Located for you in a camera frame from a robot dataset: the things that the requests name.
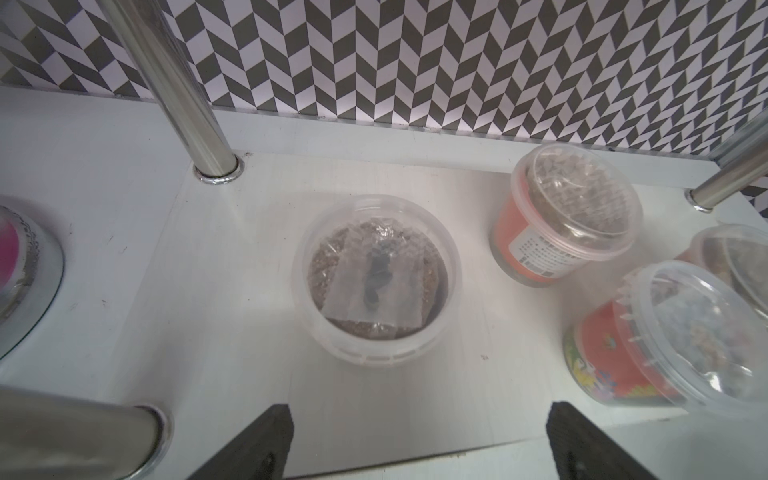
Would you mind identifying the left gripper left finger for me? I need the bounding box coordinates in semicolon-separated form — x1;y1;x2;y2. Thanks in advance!
188;404;294;480

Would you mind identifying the small yellow-label seed cup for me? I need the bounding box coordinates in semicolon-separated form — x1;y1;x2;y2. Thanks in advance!
292;195;462;367

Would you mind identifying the white two-tier shelf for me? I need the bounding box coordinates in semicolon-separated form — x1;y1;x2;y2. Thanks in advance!
0;0;768;480

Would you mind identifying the small black-red seed cup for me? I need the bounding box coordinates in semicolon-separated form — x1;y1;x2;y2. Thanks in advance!
562;260;767;418

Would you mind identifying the small orange back seed cup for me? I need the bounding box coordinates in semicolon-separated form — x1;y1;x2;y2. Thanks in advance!
489;144;643;287

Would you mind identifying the pink plastic wine glass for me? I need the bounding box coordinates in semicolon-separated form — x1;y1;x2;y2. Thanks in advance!
0;218;20;289

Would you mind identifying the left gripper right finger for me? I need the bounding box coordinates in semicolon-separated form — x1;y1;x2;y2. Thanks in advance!
546;402;656;480

